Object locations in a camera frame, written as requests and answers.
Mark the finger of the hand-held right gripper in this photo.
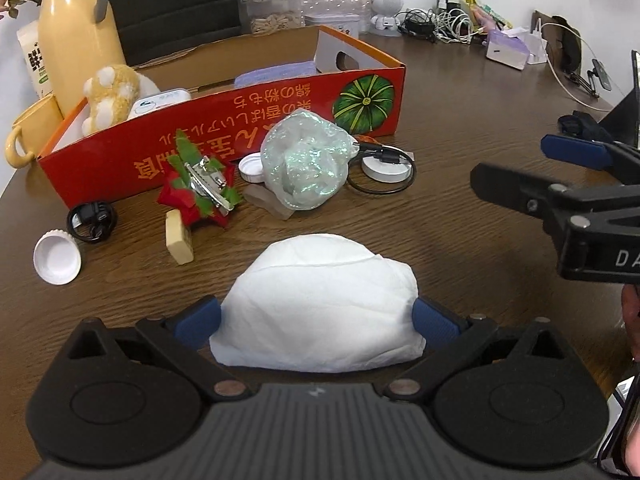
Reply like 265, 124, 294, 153
541, 134, 640, 186
470, 161, 640, 241

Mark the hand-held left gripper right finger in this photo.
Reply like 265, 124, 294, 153
382, 297, 571, 402

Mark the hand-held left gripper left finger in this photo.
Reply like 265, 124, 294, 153
67, 296, 251, 403

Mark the beige eraser block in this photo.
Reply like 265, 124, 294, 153
165, 209, 195, 265

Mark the white round charger with cable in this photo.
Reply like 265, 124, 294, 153
346, 141, 417, 194

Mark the white cloth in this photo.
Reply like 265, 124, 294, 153
209, 233, 427, 374

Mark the red green flower hair clip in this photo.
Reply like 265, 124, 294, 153
156, 129, 246, 232

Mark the translucent plastic piece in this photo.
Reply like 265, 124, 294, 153
243, 184, 297, 222

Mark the small black cable coil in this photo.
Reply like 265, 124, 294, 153
66, 201, 119, 245

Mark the large ribbed white cap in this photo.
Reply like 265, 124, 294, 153
33, 230, 82, 287

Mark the small white bottle cap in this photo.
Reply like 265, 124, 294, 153
238, 151, 267, 184

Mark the iridescent plastic bag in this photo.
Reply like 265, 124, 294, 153
259, 109, 360, 211

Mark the white frosted plastic box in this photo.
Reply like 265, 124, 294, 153
127, 88, 193, 122

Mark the red cardboard box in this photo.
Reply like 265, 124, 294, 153
36, 24, 407, 211

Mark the yellow white-spotted plush toy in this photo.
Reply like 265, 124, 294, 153
81, 63, 161, 137

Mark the purple knit pouch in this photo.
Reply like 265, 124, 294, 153
234, 59, 319, 89

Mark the person's right hand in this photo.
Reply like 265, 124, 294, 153
621, 284, 640, 361

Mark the black triangular stand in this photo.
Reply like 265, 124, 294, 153
597, 50, 640, 150

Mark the black phone holder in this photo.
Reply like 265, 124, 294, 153
562, 27, 613, 98

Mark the brown paper bag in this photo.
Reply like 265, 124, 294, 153
531, 10, 586, 78

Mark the purple white tissue box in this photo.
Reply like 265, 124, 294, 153
485, 27, 531, 71

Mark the colourful snack packet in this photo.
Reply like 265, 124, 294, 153
462, 0, 513, 31

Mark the white robot-shaped speaker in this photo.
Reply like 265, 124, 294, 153
370, 0, 407, 37

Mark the pale printed tin box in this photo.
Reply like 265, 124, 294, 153
304, 10, 362, 38

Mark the yellow mug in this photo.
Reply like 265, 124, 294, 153
5, 95, 66, 168

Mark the clear seed container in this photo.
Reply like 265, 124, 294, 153
236, 0, 306, 36

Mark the yellow thermos jug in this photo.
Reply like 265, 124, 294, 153
37, 0, 127, 118

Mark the white milk carton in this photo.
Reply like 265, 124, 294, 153
16, 22, 53, 101

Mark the black paper bag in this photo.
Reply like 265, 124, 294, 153
102, 0, 243, 67

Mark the tangle of chargers and cables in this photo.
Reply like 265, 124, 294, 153
400, 0, 488, 45

